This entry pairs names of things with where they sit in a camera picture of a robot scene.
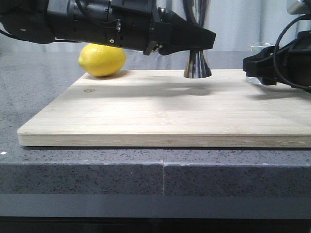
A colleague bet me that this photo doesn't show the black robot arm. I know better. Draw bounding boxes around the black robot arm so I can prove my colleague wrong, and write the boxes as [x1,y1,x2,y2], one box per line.
[0,0,216,55]

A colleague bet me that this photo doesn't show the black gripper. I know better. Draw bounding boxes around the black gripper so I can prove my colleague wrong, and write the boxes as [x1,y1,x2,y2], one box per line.
[47,0,156,55]
[242,31,311,89]

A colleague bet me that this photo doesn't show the yellow lemon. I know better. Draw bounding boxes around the yellow lemon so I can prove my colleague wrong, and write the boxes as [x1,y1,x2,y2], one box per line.
[78,44,126,77]

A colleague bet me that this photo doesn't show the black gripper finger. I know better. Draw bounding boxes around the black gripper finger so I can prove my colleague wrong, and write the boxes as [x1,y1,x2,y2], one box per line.
[152,8,216,55]

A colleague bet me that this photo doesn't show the steel double jigger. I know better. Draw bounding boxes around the steel double jigger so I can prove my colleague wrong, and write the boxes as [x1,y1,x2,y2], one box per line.
[183,0,211,79]

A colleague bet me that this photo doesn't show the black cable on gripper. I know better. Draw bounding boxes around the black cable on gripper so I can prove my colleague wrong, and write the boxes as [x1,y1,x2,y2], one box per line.
[182,0,199,27]

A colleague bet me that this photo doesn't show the grey curtain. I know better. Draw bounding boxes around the grey curtain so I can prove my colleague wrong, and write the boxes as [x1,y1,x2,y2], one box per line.
[0,0,311,52]

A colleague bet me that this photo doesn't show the glass beaker with liquid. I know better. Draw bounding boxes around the glass beaker with liquid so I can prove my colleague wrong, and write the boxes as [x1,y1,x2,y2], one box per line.
[246,42,274,85]

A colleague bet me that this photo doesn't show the wooden cutting board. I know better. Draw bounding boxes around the wooden cutting board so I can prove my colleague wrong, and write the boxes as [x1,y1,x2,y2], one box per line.
[17,69,311,148]

